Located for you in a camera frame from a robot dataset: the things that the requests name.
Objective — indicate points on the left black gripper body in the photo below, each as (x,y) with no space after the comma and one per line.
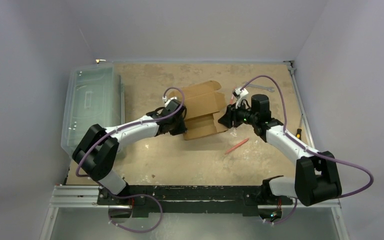
(178,126)

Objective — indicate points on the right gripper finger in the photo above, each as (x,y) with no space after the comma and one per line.
(227,120)
(231,110)

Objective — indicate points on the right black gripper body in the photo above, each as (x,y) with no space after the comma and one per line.
(229,116)

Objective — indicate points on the brown cardboard box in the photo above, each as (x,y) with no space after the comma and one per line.
(205,105)

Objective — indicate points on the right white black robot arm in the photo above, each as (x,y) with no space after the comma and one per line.
(316,177)

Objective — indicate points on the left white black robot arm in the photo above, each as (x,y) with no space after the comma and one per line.
(96,152)

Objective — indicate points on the silver open-end wrench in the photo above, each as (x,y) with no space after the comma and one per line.
(267,88)

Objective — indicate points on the yellow black screwdriver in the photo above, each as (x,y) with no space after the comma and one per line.
(300,129)

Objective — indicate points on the clear plastic storage bin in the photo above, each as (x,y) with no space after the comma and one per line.
(95,95)

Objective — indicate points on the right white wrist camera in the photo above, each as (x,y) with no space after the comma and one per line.
(240,93)

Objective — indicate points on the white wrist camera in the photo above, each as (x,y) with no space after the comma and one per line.
(240,93)
(171,101)

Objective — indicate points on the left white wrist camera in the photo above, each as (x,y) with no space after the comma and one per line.
(171,101)

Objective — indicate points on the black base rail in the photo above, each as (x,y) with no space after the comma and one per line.
(143,200)

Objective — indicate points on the aluminium frame rail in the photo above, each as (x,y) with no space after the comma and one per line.
(74,214)

